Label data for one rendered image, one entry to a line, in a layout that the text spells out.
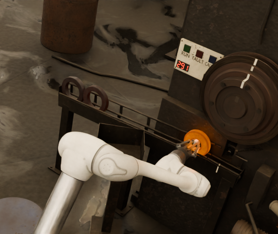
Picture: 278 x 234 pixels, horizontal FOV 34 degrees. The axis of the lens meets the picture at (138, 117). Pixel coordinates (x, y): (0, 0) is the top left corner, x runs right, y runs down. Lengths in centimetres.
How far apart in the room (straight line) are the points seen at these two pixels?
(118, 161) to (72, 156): 20
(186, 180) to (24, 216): 83
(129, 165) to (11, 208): 85
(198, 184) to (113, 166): 61
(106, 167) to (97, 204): 142
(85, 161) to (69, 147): 9
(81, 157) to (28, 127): 200
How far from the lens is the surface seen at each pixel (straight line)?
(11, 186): 320
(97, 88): 284
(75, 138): 184
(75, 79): 295
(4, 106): 402
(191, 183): 218
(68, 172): 183
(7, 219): 238
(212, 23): 245
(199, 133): 251
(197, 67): 253
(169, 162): 226
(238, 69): 225
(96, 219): 301
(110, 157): 173
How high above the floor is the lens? 212
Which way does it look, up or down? 31 degrees down
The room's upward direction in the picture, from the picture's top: 13 degrees clockwise
